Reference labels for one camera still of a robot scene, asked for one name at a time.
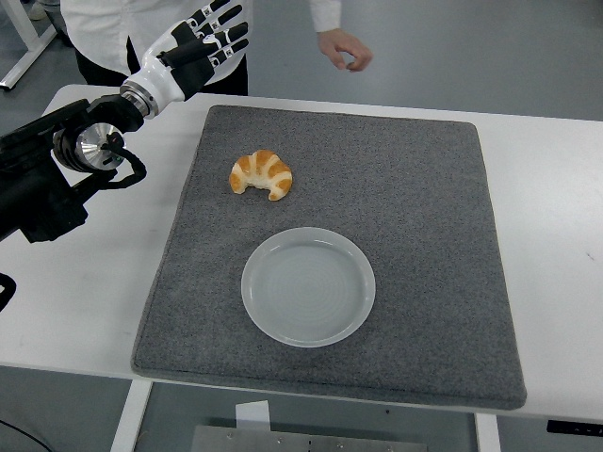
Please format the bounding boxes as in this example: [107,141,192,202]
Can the white paper label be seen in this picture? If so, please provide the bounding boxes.
[235,399,271,432]

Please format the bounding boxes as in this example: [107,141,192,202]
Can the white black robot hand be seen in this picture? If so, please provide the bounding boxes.
[122,0,250,110]

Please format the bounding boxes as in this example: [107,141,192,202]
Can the person's hand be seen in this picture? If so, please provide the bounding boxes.
[318,28,375,73]

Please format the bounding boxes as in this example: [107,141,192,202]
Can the black floor cable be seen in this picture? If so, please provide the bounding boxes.
[0,416,53,452]

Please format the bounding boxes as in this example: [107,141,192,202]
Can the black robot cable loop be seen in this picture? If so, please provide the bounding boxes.
[0,272,18,312]

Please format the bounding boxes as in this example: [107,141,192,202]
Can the white desk foot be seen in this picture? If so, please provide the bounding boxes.
[0,0,58,93]

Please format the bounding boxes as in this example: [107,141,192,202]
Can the golden croissant bread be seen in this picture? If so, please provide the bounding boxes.
[229,149,295,202]

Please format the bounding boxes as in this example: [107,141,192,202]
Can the black table control box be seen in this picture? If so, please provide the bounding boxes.
[546,418,603,434]

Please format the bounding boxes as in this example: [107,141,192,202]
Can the white table leg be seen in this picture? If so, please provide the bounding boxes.
[474,412,501,452]
[108,379,155,452]

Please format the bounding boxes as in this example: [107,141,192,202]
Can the grey felt mat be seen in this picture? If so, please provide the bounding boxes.
[130,104,528,411]

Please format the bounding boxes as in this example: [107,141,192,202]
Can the person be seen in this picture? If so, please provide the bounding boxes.
[59,0,253,97]

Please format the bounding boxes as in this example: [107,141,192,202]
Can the pale grey round plate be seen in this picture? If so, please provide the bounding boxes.
[240,226,377,348]

